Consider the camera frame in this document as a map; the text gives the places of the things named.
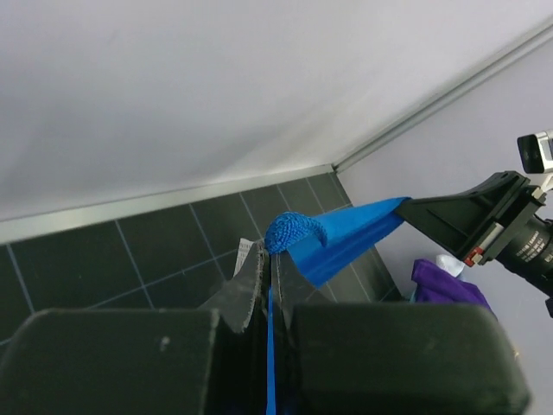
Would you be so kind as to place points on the blue towel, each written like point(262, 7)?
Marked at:
point(322, 246)

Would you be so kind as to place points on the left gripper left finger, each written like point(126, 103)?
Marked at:
point(241, 304)

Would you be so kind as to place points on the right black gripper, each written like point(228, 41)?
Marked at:
point(495, 220)

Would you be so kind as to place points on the white cloth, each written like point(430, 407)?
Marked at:
point(449, 264)

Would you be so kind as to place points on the purple towel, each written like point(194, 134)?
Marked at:
point(434, 285)

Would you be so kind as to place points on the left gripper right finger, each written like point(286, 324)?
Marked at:
point(294, 281)

